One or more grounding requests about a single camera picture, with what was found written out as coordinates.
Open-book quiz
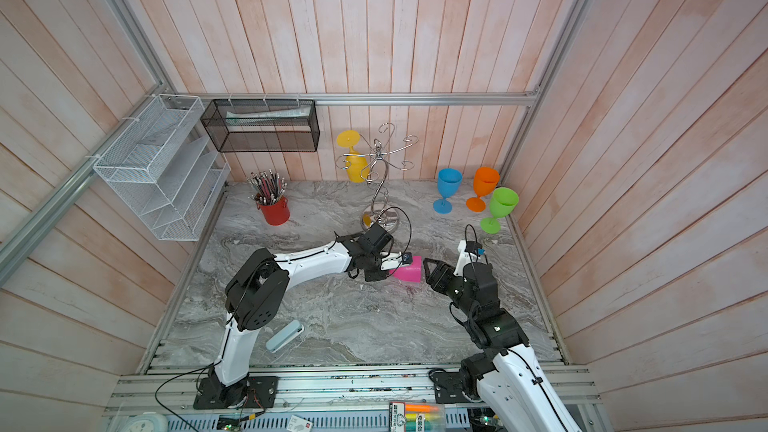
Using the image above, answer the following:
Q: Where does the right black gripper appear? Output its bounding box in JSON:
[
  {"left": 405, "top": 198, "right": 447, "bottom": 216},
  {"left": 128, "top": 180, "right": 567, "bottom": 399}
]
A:
[{"left": 425, "top": 255, "right": 476, "bottom": 320}]

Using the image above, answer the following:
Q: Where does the pink wine glass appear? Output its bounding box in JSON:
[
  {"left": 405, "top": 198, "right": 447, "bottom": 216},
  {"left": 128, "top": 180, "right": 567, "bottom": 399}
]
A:
[{"left": 392, "top": 256, "right": 423, "bottom": 283}]

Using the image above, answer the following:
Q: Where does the blue wine glass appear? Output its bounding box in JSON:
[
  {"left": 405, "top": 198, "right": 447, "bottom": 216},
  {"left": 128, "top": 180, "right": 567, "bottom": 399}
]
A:
[{"left": 433, "top": 168, "right": 463, "bottom": 214}]

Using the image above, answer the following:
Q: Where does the green wine glass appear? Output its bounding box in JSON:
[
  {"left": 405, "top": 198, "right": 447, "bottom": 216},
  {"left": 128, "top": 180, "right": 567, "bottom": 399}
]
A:
[{"left": 480, "top": 187, "right": 519, "bottom": 234}]

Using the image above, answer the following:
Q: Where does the yellow wine glass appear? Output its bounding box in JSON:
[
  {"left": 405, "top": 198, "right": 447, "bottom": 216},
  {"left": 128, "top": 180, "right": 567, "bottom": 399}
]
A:
[{"left": 336, "top": 130, "right": 368, "bottom": 183}]

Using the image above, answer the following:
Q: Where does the orange wine glass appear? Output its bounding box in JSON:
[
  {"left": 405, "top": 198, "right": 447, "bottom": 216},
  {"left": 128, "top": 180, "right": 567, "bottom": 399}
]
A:
[{"left": 466, "top": 167, "right": 500, "bottom": 213}]

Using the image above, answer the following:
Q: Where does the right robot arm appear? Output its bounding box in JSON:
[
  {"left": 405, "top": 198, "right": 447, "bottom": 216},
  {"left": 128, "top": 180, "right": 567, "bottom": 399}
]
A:
[{"left": 423, "top": 259, "right": 581, "bottom": 431}]

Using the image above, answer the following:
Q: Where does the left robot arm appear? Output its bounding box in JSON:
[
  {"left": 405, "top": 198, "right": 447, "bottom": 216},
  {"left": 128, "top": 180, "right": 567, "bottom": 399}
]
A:
[{"left": 193, "top": 224, "right": 412, "bottom": 410}]

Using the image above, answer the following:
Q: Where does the chrome wine glass rack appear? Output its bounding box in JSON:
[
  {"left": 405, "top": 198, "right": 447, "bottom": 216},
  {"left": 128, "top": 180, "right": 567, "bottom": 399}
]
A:
[{"left": 355, "top": 122, "right": 419, "bottom": 233}]

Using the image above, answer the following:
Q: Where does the red pencil cup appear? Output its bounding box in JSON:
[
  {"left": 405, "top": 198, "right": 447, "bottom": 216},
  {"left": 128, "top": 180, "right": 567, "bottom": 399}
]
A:
[{"left": 257, "top": 197, "right": 290, "bottom": 226}]

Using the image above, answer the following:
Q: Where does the light blue case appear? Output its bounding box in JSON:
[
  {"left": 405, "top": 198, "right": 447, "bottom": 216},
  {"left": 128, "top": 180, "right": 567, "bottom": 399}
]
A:
[{"left": 266, "top": 320, "right": 304, "bottom": 353}]

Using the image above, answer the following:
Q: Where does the bundle of pencils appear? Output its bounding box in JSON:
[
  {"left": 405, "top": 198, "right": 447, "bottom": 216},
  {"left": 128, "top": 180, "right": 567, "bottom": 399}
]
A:
[{"left": 247, "top": 170, "right": 287, "bottom": 206}]

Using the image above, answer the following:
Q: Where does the highlighter marker box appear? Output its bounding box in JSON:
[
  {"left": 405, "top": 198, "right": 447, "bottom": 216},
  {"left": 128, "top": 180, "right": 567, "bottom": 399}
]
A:
[{"left": 388, "top": 401, "right": 447, "bottom": 432}]

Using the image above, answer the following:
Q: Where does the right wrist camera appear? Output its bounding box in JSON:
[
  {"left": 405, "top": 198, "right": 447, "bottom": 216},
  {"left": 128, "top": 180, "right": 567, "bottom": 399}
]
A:
[{"left": 454, "top": 240, "right": 485, "bottom": 276}]

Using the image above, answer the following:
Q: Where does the black mesh wall basket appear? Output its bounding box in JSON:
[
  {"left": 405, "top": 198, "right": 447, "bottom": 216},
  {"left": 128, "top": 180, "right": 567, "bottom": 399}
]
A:
[{"left": 201, "top": 98, "right": 321, "bottom": 153}]

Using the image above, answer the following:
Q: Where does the white mesh wall shelf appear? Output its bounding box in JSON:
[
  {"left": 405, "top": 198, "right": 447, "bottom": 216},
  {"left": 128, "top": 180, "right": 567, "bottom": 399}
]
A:
[{"left": 94, "top": 95, "right": 230, "bottom": 242}]

